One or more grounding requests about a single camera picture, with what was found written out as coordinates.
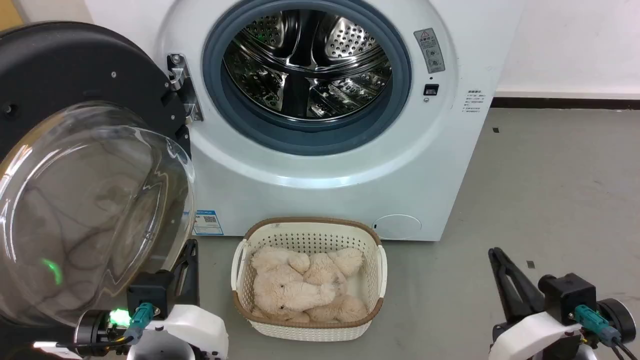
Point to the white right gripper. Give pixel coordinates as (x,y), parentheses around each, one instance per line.
(530,337)

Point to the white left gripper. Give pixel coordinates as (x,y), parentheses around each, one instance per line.
(195,332)

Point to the washer door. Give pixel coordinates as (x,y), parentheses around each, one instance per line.
(60,65)

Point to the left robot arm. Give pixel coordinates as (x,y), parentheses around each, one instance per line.
(90,327)

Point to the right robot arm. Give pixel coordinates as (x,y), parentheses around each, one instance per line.
(620,317)

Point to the white front-load washing machine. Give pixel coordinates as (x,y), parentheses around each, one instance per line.
(325,200)

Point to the metal door hinge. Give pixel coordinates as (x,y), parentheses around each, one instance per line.
(188,95)

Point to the black door latch slot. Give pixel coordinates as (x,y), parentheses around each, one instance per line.
(431,90)

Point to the blue and white QR sticker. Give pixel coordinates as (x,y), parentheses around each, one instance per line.
(207,223)

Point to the beige plush teddy bear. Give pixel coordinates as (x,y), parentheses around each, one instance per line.
(295,292)

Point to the white laundry basket brown rim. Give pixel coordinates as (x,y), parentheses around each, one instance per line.
(310,235)

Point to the round white filter cover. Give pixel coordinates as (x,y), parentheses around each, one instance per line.
(397,227)

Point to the small printed text label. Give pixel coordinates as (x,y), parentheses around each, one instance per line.
(473,101)

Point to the grey warning label sticker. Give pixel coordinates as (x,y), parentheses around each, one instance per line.
(430,50)

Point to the steel perforated washer drum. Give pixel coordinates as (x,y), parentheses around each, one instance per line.
(350,40)

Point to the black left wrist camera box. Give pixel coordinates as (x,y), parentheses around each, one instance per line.
(150,292)

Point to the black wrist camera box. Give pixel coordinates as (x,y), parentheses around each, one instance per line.
(567,295)
(150,292)

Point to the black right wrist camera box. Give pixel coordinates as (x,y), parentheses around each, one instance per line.
(567,295)

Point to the black wall baseboard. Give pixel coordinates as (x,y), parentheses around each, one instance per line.
(565,103)

